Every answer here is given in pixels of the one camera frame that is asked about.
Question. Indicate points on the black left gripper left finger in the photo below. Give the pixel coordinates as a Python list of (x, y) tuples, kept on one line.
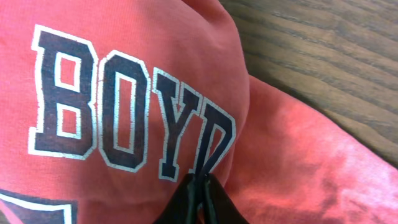
[(182, 207)]

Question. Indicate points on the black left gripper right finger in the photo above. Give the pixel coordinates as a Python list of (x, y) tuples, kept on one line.
[(218, 207)]

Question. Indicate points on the red Boyd soccer t-shirt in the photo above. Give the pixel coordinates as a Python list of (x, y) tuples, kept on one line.
[(107, 105)]

